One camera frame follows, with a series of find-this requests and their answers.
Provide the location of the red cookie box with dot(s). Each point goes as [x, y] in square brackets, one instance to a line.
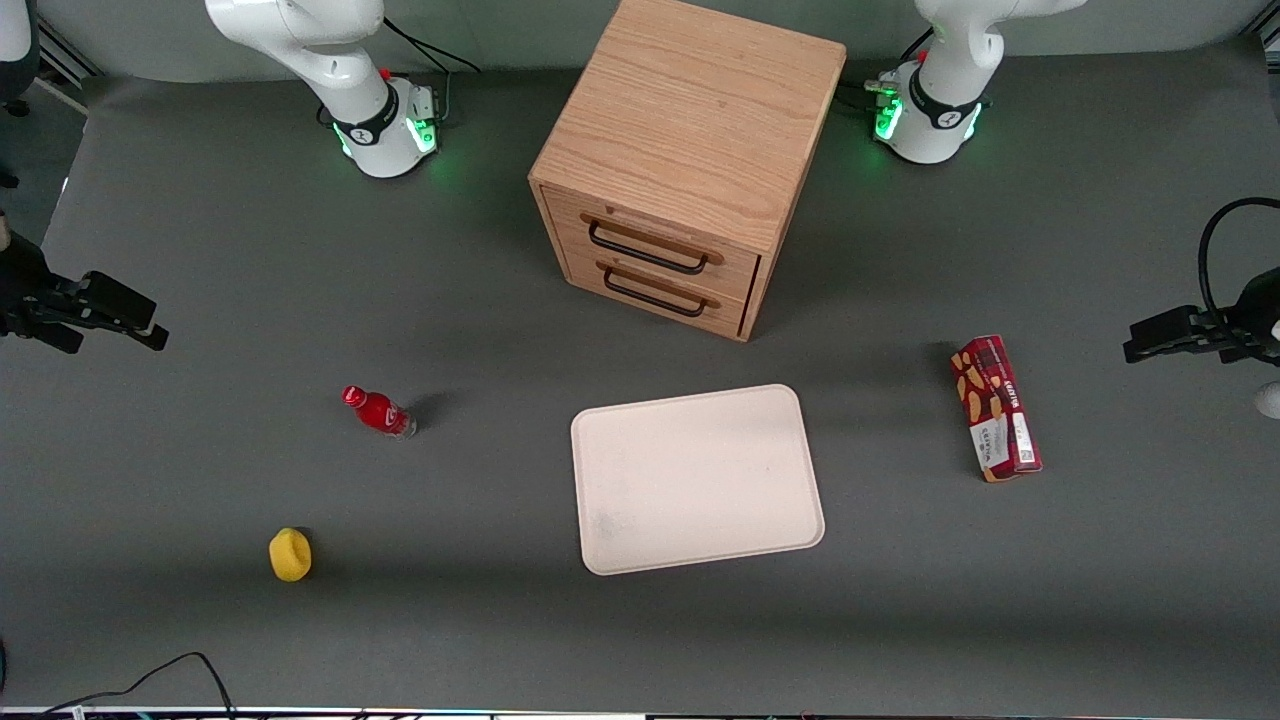
[995, 405]

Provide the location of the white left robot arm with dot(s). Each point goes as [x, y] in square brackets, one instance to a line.
[940, 90]

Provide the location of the cream rectangular tray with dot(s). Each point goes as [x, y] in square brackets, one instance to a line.
[695, 480]

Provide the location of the wooden drawer front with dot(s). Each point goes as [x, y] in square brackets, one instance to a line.
[725, 312]
[735, 272]

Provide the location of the wooden drawer cabinet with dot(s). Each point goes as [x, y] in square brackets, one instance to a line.
[690, 110]

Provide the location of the small red bottle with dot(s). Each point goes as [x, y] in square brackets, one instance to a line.
[380, 411]

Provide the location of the yellow lemon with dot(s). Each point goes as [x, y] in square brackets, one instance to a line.
[290, 556]

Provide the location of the small white round object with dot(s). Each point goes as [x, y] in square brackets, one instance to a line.
[1271, 399]

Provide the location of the black and white equipment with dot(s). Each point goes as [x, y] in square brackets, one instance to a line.
[15, 60]

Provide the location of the aluminium frame rail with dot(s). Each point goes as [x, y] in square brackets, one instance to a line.
[65, 60]

